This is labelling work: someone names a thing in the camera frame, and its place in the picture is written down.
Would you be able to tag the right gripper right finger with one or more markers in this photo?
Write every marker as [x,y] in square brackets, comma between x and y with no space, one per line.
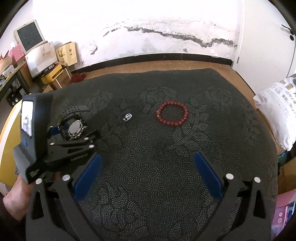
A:
[241,213]

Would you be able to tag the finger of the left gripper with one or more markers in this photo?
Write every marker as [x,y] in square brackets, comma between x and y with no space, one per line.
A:
[53,133]
[67,151]

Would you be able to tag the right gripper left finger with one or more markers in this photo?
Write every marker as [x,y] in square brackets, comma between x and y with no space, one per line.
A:
[54,213]

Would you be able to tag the black wrist watch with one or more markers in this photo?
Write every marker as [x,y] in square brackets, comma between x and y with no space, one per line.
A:
[71,124]

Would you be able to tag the yellow jewelry box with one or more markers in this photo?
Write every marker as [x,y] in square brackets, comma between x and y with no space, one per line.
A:
[10,137]

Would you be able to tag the person's left hand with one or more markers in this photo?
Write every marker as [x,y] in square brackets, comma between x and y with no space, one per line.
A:
[16,202]

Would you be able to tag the pink box bottom right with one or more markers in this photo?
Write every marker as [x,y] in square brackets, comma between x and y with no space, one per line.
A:
[285,208]

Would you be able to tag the pink box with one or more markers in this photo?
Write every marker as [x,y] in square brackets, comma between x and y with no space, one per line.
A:
[16,54]
[285,208]

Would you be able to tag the red cloth on floor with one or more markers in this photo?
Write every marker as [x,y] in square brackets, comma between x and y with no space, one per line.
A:
[78,77]

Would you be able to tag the dark wooden desk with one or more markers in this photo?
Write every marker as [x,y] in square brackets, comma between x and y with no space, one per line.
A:
[10,89]

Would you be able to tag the yellow box on stool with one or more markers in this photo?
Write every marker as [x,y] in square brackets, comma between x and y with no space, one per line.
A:
[52,74]

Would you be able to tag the white paper shopping bag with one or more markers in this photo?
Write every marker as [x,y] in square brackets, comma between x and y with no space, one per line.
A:
[41,57]

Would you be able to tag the tan cardboard box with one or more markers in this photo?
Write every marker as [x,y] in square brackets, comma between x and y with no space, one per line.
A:
[66,54]

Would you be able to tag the dark patterned table mat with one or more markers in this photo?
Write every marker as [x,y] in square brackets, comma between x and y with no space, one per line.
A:
[151,125]

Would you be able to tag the framed blackboard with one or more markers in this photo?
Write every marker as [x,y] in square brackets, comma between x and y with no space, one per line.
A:
[29,36]

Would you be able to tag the white printed plastic bag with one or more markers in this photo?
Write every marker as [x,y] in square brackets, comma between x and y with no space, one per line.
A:
[277,105]

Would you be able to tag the white door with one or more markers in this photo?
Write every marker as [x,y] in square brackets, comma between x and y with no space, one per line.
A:
[266,47]

